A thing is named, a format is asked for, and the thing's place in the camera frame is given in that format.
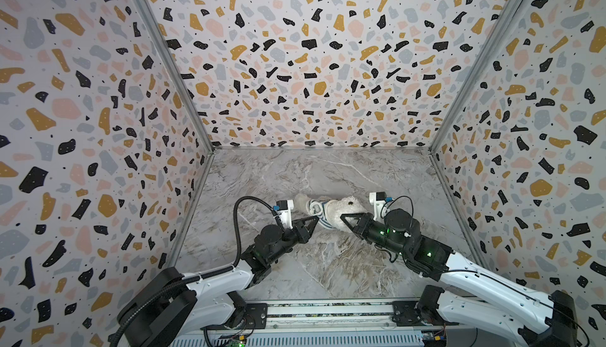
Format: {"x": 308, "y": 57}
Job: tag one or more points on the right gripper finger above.
{"x": 352, "y": 224}
{"x": 362, "y": 215}

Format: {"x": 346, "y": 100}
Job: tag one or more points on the blue white striped knit sweater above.
{"x": 319, "y": 208}

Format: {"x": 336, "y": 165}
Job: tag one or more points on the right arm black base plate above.
{"x": 406, "y": 313}

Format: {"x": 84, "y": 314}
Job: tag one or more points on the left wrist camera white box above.
{"x": 284, "y": 210}

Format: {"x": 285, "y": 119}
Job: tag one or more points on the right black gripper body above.
{"x": 364, "y": 225}

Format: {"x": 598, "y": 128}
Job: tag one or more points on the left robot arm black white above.
{"x": 173, "y": 303}

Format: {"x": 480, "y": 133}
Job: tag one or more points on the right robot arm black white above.
{"x": 466, "y": 293}

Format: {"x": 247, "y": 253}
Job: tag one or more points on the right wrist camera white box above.
{"x": 379, "y": 202}

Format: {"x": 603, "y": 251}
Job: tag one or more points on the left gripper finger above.
{"x": 307, "y": 234}
{"x": 307, "y": 222}

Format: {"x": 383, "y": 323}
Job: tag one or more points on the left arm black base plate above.
{"x": 253, "y": 316}

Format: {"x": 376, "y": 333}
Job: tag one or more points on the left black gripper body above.
{"x": 294, "y": 235}

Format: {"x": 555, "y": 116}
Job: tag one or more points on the white fluffy teddy bear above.
{"x": 345, "y": 205}

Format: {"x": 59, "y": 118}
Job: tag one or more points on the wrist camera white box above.
{"x": 379, "y": 202}
{"x": 284, "y": 210}

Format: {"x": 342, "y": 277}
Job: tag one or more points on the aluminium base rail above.
{"x": 353, "y": 322}

